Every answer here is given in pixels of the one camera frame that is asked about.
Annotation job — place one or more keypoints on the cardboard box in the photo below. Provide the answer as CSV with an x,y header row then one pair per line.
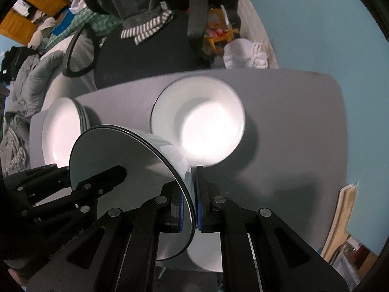
x,y
355,258

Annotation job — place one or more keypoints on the bed with grey sheet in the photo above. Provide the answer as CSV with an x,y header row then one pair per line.
x,y
82,82

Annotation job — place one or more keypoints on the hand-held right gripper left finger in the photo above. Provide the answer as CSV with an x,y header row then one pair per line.
x,y
182,210

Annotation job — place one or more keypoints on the black office chair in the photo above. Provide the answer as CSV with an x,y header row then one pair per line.
x,y
146,60

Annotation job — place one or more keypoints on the striped shirt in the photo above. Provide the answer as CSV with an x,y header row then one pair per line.
x,y
13,149

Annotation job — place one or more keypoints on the beige clothing pile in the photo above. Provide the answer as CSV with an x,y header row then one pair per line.
x,y
42,32

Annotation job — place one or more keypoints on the green checkered tablecloth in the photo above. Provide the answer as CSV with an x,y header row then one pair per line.
x,y
100,21

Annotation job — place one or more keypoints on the white plate black rim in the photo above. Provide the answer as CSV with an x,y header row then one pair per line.
x,y
84,118
59,130

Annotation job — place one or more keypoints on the blue flat box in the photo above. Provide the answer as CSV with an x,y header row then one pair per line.
x,y
60,24

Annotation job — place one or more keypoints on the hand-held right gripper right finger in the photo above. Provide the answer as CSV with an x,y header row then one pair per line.
x,y
200,206

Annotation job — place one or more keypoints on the grey duvet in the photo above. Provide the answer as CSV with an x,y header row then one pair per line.
x,y
33,79

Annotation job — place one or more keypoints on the wooden plank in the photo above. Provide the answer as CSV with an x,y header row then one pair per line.
x,y
340,219

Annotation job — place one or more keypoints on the white crumpled bag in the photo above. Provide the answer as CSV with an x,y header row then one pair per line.
x,y
246,54

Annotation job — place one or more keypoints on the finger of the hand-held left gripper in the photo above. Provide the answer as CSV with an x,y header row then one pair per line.
x,y
103,181
39,182

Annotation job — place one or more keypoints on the wooden wardrobe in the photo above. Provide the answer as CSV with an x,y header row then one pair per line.
x,y
18,21

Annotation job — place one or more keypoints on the dark grey striped-cuff sweatpants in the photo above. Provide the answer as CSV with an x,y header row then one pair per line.
x,y
133,6

